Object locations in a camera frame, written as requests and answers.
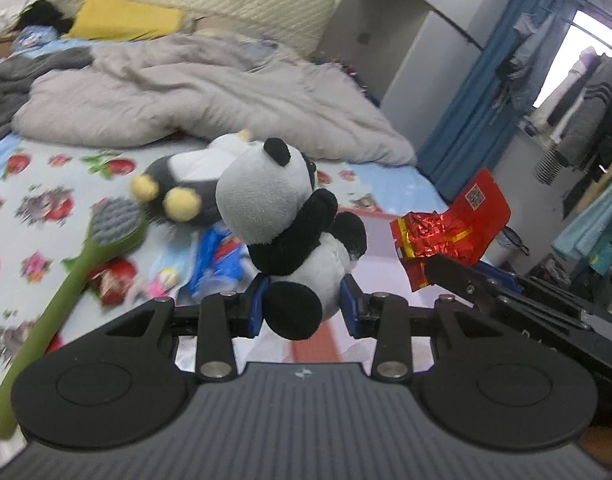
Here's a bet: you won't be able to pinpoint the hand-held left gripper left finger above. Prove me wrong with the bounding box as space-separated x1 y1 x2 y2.
103 277 271 382

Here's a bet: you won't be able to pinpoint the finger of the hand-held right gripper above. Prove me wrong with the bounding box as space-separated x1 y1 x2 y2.
425 254 524 313

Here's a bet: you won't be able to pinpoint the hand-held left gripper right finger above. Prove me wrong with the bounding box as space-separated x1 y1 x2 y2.
340 280 501 382

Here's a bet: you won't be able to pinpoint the orange cardboard box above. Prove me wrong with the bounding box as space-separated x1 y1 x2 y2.
173 205 454 377

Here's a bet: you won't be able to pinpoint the red foil packet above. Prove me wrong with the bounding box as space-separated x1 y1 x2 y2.
390 212 474 292

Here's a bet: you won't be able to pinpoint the red card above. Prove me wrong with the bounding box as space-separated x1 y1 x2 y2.
446 169 511 266

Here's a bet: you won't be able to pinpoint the panda plush toy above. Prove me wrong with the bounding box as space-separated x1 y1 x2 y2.
215 137 369 342

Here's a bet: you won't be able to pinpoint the blue snack wrapper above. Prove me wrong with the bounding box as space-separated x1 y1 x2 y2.
188 225 247 296

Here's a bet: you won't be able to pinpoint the teal cloth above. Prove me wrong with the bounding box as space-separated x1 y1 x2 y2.
550 170 612 271

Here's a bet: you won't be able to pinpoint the striped cloth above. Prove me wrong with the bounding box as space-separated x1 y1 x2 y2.
533 145 574 186

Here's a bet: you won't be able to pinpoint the grey penguin plush toy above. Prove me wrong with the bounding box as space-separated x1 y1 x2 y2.
131 130 254 226

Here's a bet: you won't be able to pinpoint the blue curtain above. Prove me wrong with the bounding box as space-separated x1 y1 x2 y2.
418 0 574 201

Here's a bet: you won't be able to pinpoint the green massage brush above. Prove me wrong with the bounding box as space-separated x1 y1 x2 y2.
0 197 148 441

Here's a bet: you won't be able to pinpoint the hanging dark clothes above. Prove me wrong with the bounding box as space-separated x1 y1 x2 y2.
533 45 612 186

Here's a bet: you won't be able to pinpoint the grey quilt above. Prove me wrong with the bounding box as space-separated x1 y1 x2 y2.
11 32 417 166

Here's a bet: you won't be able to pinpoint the hanging grey blue clothes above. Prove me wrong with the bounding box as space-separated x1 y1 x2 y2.
498 10 556 106

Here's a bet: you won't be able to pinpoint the fruit print sheet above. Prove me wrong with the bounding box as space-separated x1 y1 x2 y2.
0 132 437 466

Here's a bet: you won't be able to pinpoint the white wardrobe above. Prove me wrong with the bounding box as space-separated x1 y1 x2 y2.
311 0 486 106

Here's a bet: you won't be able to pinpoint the beige pillow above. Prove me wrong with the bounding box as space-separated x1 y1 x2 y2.
191 12 267 41

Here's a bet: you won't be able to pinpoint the yellow pillow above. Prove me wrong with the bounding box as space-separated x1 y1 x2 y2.
61 0 184 42

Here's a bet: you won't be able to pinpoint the dark grey blanket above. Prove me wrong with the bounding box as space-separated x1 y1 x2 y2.
0 45 94 146

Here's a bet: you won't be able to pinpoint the blue printed bag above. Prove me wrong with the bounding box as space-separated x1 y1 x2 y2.
11 25 62 53

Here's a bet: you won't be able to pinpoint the black clothes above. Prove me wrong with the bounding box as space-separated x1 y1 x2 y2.
16 0 74 36

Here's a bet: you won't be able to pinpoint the wire trash bin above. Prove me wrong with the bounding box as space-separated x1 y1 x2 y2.
500 225 529 261

